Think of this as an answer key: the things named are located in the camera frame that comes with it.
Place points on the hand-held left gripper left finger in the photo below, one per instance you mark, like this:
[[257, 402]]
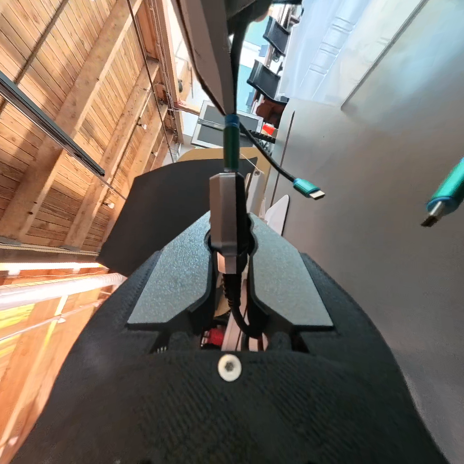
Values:
[[170, 282]]

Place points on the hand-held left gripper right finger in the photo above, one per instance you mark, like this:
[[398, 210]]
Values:
[[286, 282]]

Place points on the black screen panel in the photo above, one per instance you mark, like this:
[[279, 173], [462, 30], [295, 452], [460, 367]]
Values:
[[163, 214]]

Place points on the white stand base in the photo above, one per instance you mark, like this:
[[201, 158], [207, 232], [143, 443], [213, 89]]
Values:
[[279, 214]]

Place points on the white bar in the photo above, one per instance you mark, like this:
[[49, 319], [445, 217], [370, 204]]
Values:
[[256, 192]]

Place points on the small red box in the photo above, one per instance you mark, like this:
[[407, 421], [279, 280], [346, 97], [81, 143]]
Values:
[[270, 129]]

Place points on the white framed monitor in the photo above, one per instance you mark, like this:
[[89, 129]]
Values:
[[210, 127]]

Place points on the black office chair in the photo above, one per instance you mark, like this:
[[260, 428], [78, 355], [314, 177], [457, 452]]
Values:
[[277, 36], [266, 79]]

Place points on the dark grey board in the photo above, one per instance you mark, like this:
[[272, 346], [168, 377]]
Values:
[[206, 47]]

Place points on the wooden frame strip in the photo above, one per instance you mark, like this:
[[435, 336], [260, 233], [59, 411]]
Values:
[[203, 154]]

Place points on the black ceiling rail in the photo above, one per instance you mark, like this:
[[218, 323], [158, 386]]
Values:
[[50, 127]]

